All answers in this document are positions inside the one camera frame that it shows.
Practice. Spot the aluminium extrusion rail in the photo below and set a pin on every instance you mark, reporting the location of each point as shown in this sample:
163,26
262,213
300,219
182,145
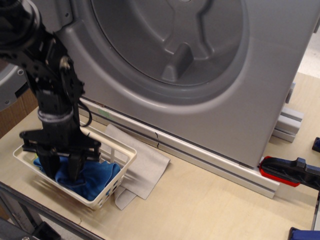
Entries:
230,169

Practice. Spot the grey cloth under basket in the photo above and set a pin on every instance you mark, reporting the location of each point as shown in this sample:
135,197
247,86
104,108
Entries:
143,174

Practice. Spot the white plastic basket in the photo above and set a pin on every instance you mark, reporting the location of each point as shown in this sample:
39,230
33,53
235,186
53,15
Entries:
112,151

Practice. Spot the black metal table frame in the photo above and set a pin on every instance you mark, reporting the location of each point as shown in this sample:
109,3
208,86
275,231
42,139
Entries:
26,214

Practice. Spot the short aluminium extrusion block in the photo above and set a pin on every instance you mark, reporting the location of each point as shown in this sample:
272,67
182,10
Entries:
288,124

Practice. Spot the round washing machine door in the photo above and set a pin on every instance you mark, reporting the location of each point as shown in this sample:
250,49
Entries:
13,83

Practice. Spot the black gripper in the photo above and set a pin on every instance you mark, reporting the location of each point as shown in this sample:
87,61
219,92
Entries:
61,134

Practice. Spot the grey toy washing machine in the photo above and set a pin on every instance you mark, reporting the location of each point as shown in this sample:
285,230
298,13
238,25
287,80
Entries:
212,73

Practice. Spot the black clamp at edge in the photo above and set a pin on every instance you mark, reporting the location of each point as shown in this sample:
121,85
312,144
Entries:
316,145

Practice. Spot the blue black clamp corner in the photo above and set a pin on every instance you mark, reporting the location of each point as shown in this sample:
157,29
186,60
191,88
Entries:
297,234

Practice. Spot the red and black clamp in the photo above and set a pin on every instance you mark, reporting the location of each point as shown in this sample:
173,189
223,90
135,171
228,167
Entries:
290,172

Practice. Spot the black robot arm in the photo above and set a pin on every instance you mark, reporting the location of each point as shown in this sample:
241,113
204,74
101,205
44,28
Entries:
25,42

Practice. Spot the light blue cloth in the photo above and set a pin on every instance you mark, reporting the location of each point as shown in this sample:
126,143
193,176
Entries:
93,178

